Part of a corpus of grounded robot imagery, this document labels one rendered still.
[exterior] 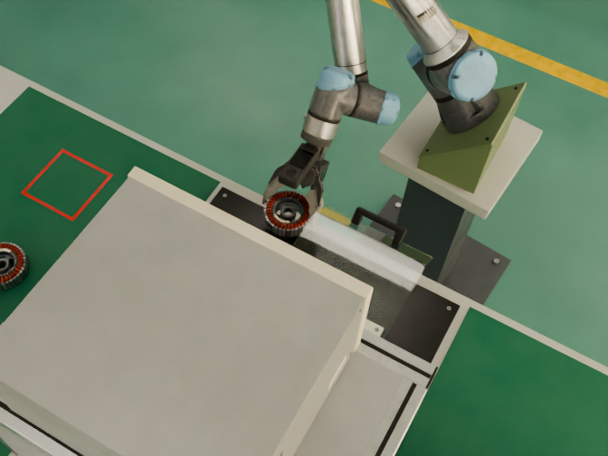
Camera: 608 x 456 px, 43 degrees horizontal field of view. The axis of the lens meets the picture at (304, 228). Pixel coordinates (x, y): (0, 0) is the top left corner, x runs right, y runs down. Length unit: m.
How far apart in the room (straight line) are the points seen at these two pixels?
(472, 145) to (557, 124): 1.39
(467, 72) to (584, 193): 1.41
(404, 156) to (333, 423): 0.93
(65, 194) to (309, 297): 0.98
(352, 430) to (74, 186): 1.02
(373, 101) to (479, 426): 0.73
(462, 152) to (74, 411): 1.15
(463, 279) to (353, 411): 1.47
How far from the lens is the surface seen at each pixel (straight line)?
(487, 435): 1.73
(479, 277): 2.74
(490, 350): 1.80
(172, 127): 3.05
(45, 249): 1.92
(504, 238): 2.86
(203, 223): 1.22
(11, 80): 2.27
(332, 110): 1.69
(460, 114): 1.94
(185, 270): 1.18
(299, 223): 1.76
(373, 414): 1.31
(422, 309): 1.78
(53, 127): 2.13
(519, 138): 2.14
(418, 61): 1.89
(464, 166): 1.93
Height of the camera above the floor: 2.34
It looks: 58 degrees down
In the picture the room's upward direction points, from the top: 4 degrees clockwise
